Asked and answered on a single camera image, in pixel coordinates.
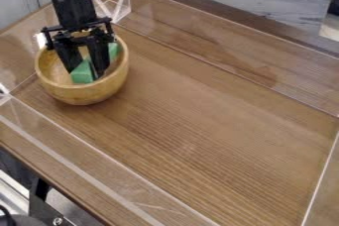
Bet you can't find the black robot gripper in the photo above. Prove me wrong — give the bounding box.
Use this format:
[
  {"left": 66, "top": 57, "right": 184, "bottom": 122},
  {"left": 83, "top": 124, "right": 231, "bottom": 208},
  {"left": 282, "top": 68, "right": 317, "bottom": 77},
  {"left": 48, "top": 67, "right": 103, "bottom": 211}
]
[{"left": 42, "top": 17, "right": 115, "bottom": 77}]

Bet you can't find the green rectangular block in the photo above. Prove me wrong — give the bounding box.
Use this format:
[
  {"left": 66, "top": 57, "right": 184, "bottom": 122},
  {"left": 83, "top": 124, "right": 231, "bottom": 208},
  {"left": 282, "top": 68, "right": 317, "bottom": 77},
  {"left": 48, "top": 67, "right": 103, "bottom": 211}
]
[{"left": 71, "top": 43, "right": 119, "bottom": 84}]

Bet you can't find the brown wooden bowl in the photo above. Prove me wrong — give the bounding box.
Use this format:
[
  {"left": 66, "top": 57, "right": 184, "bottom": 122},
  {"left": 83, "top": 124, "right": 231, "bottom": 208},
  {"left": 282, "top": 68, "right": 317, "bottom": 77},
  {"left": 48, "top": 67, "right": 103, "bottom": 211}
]
[{"left": 35, "top": 38, "right": 130, "bottom": 105}]

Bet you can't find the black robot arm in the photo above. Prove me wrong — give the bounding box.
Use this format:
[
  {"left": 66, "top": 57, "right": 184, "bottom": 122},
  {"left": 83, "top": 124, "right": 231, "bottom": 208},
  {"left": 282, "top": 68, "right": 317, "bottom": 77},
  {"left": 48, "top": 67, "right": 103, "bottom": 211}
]
[{"left": 42, "top": 0, "right": 115, "bottom": 79}]

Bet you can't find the clear acrylic triangular bracket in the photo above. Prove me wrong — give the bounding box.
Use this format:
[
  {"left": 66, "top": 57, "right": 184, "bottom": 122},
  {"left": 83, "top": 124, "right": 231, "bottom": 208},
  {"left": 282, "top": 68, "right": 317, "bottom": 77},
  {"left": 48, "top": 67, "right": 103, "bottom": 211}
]
[{"left": 94, "top": 0, "right": 131, "bottom": 25}]

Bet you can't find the clear acrylic tray wall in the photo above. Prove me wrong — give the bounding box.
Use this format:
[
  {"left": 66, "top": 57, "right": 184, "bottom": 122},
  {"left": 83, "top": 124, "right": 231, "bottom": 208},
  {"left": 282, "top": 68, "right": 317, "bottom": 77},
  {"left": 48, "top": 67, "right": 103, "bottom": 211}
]
[{"left": 0, "top": 0, "right": 339, "bottom": 226}]

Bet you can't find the black table leg bracket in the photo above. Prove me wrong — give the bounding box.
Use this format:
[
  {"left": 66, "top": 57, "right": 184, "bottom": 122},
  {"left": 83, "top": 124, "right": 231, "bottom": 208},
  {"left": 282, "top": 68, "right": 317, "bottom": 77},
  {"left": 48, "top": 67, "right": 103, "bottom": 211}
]
[{"left": 28, "top": 178, "right": 76, "bottom": 226}]

